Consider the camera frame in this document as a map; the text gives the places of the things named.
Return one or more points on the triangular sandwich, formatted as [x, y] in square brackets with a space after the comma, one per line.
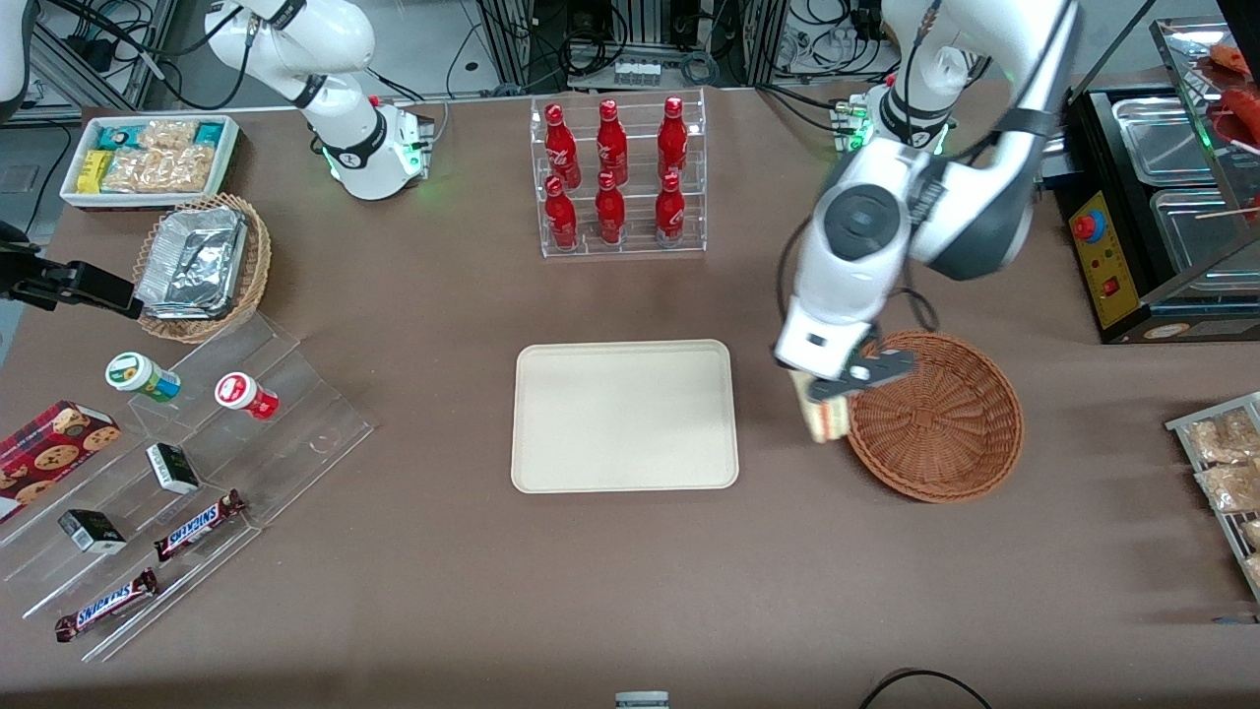
[823, 423]

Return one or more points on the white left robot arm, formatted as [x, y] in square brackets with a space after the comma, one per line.
[984, 217]

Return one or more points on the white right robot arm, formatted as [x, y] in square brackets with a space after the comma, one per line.
[349, 148]

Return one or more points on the brown round wicker basket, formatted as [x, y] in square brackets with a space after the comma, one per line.
[945, 433]

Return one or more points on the tan oval wicker basket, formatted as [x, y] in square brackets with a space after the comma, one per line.
[256, 266]

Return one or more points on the cream plastic tray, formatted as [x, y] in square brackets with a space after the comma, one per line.
[624, 416]

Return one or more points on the stacked aluminium foil containers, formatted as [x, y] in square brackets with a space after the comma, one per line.
[192, 264]

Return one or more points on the green lid snack cup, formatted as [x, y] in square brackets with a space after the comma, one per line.
[138, 376]

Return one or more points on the yellow snack pack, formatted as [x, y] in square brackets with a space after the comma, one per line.
[94, 172]

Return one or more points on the clear rice cracker bag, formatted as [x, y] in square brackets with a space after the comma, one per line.
[157, 169]
[167, 134]

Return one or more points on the teal snack pack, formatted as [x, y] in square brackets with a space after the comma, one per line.
[118, 136]
[209, 133]

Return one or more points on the red chocolate cookie box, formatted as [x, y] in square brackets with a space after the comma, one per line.
[49, 453]

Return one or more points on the red lid snack cup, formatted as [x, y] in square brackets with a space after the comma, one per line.
[244, 394]

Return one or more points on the white plastic snack bin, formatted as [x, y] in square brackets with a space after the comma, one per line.
[228, 148]

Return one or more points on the red cola bottle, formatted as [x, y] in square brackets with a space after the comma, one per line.
[672, 138]
[609, 212]
[561, 143]
[611, 143]
[561, 217]
[669, 212]

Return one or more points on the small black carton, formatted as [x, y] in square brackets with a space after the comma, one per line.
[172, 469]
[92, 532]

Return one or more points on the clear acrylic bottle rack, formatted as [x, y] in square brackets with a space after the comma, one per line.
[640, 241]

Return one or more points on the clear acrylic step display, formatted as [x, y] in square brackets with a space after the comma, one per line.
[295, 414]

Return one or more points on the black hot food showcase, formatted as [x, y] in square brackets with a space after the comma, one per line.
[1107, 266]

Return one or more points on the Snickers chocolate bar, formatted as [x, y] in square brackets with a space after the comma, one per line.
[106, 606]
[197, 527]

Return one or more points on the white power strip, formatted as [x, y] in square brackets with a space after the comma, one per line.
[637, 72]

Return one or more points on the steel food pan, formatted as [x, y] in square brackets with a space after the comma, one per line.
[1162, 138]
[1191, 236]

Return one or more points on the clear bag of fried snacks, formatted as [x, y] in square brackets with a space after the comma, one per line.
[1253, 569]
[1251, 532]
[1221, 438]
[1230, 487]

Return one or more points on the small grey device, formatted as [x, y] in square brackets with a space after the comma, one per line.
[642, 701]

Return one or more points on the red sausage on skewer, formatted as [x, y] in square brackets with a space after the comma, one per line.
[1242, 113]
[1235, 57]

